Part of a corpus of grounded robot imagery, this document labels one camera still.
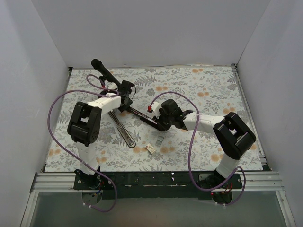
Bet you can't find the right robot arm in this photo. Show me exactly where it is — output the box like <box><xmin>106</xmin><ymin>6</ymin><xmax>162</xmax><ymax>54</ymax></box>
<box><xmin>148</xmin><ymin>99</ymin><xmax>256</xmax><ymax>189</ymax></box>

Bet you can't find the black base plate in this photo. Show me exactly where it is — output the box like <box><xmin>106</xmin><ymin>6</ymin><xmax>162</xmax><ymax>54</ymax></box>
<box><xmin>73</xmin><ymin>171</ymin><xmax>242</xmax><ymax>200</ymax></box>

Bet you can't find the staple strips pack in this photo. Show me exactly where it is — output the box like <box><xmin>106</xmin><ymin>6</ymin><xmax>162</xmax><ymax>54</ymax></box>
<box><xmin>155</xmin><ymin>136</ymin><xmax>164</xmax><ymax>146</ymax></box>

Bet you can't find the staple box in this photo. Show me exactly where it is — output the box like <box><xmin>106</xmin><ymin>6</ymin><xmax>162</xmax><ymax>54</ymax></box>
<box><xmin>145</xmin><ymin>143</ymin><xmax>156</xmax><ymax>154</ymax></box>

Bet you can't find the aluminium frame rail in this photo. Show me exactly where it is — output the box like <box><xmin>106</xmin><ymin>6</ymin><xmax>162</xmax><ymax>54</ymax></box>
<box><xmin>30</xmin><ymin>171</ymin><xmax>284</xmax><ymax>192</ymax></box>

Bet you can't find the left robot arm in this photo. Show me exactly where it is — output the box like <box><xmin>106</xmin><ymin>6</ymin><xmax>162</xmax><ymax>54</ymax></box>
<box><xmin>67</xmin><ymin>80</ymin><xmax>136</xmax><ymax>189</ymax></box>

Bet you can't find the black microphone orange tip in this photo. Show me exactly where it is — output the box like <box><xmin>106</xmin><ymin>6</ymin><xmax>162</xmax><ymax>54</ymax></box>
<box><xmin>91</xmin><ymin>59</ymin><xmax>121</xmax><ymax>87</ymax></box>

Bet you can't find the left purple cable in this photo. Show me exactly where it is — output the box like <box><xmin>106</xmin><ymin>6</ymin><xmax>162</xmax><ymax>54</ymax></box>
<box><xmin>47</xmin><ymin>74</ymin><xmax>119</xmax><ymax>213</ymax></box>

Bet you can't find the black microphone stand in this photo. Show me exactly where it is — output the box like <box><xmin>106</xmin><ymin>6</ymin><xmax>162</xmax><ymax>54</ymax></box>
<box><xmin>99</xmin><ymin>76</ymin><xmax>118</xmax><ymax>96</ymax></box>

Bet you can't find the floral patterned table mat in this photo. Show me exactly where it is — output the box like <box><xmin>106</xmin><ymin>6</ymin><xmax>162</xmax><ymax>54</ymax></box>
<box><xmin>45</xmin><ymin>67</ymin><xmax>249</xmax><ymax>172</ymax></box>

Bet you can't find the grey black stapler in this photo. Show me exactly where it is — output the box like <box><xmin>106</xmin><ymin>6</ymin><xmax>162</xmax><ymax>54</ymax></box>
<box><xmin>108</xmin><ymin>111</ymin><xmax>136</xmax><ymax>148</ymax></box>

